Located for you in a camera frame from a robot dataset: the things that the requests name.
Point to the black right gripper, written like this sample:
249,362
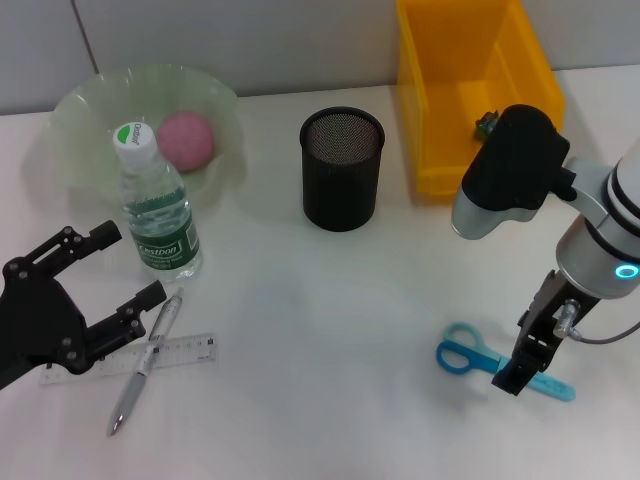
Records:
542,320

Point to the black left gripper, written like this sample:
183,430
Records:
35,320

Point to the blue scissors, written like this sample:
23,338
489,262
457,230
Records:
460,357

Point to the clear green-label water bottle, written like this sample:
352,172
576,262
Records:
160,210

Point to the pink peach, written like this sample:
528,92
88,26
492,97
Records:
190,140

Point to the green plastic wrapper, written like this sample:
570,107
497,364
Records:
484,125

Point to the clear plastic ruler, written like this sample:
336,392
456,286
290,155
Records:
190,347

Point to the silver pen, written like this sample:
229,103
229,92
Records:
131,385

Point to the pale green wavy fruit plate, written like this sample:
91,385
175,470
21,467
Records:
85,115

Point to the black mesh pen holder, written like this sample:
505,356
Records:
340,190

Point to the yellow plastic bin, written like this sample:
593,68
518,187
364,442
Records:
450,125

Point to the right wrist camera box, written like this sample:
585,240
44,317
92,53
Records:
510,160

